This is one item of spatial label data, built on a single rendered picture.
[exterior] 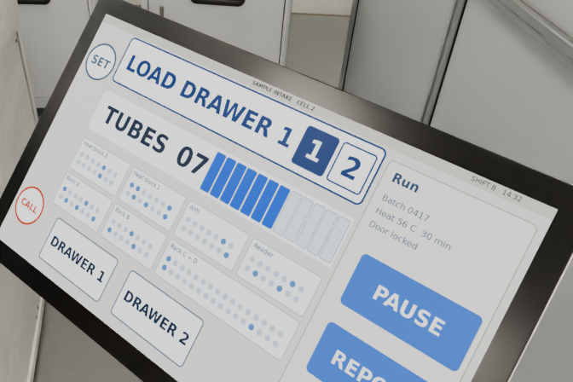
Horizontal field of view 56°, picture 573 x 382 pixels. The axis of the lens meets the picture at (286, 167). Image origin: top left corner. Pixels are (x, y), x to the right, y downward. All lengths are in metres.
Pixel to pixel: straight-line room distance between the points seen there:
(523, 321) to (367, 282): 0.11
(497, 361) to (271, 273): 0.18
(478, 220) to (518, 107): 0.95
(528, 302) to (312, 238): 0.17
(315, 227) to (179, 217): 0.13
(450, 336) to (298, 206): 0.15
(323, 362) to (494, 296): 0.14
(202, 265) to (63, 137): 0.22
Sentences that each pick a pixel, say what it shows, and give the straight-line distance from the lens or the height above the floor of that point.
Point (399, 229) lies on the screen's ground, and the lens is 0.43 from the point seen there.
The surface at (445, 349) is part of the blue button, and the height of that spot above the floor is 1.09.
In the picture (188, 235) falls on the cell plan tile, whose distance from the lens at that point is 0.50.
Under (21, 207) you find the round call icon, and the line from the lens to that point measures 0.64.
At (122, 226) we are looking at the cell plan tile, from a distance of 0.55.
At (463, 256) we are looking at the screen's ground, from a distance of 0.42.
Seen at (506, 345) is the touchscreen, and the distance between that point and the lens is 0.42.
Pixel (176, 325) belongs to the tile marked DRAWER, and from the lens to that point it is 0.51.
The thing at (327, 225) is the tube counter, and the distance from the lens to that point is 0.45.
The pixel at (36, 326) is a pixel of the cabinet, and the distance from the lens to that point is 1.73.
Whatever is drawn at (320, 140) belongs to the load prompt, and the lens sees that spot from 0.46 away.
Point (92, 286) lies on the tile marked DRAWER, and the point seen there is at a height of 0.99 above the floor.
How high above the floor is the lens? 1.41
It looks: 36 degrees down
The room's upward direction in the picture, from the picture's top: 7 degrees clockwise
